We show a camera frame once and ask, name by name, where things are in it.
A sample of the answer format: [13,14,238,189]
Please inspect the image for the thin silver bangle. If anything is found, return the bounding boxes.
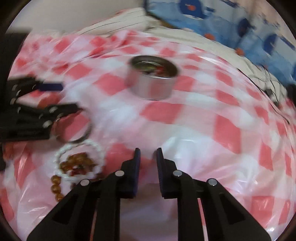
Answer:
[51,108,92,144]

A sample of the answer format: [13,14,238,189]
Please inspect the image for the red white checkered plastic sheet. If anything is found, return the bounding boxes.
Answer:
[10,31,295,240]

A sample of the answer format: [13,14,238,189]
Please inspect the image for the round silver metal tin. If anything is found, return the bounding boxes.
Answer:
[125,55,179,100]

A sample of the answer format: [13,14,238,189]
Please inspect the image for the folded white pink blanket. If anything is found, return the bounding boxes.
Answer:
[76,7,160,35]

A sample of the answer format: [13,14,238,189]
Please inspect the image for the white striped bed sheet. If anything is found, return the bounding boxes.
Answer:
[142,27,287,102]

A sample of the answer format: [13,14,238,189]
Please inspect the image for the blue whale print pillow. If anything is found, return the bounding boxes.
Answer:
[144,1,252,45]

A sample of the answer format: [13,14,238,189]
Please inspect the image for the brown wooden bead bracelet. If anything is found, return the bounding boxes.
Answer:
[51,152,100,202]

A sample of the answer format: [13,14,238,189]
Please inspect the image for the white pearl bead bracelet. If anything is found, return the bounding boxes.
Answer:
[53,139,106,183]

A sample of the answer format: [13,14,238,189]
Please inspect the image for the black cable with adapter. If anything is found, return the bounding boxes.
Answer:
[254,64,292,123]

